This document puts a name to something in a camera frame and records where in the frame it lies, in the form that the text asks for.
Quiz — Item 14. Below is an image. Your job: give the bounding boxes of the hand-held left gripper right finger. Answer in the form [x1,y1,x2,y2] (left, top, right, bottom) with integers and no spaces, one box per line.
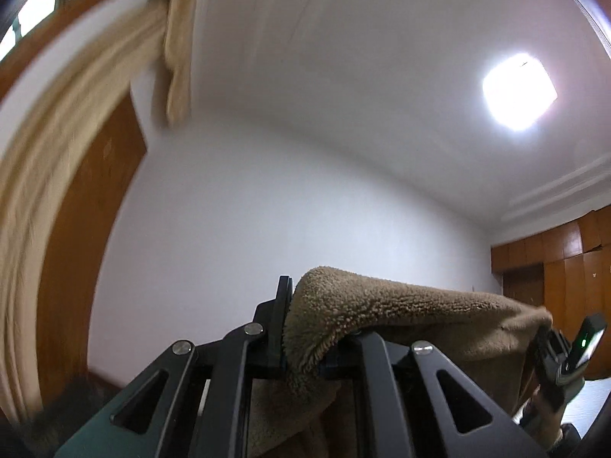
[320,333,550,458]

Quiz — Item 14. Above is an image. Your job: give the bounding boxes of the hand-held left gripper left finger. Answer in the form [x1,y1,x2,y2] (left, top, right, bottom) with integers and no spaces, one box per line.
[53,275,294,458]

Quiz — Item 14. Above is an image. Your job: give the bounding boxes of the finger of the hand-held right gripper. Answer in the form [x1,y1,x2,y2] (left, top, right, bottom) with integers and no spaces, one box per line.
[527,327,572,409]

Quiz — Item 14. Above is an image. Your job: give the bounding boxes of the brown fleece sweater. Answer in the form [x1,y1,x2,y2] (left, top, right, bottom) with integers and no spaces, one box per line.
[246,266,554,458]

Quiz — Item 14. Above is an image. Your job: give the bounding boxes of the person's right hand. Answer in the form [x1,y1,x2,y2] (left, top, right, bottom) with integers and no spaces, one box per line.
[527,408,566,454]

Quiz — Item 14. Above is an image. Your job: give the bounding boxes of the dark wooden door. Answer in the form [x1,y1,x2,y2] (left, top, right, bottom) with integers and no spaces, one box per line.
[503,264,546,308]

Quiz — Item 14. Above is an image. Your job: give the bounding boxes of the wooden wardrobe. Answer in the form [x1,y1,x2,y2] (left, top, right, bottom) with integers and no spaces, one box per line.
[491,205,611,382]

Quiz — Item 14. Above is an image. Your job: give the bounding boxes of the square ceiling light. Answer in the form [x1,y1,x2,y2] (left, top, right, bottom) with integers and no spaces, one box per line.
[481,52,560,133]

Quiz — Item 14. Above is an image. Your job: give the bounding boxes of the beige curtain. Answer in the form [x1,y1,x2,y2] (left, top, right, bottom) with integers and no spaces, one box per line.
[0,0,196,427]

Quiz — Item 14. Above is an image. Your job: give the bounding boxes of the wood framed window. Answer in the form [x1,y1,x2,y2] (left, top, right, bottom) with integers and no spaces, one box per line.
[0,0,158,65]

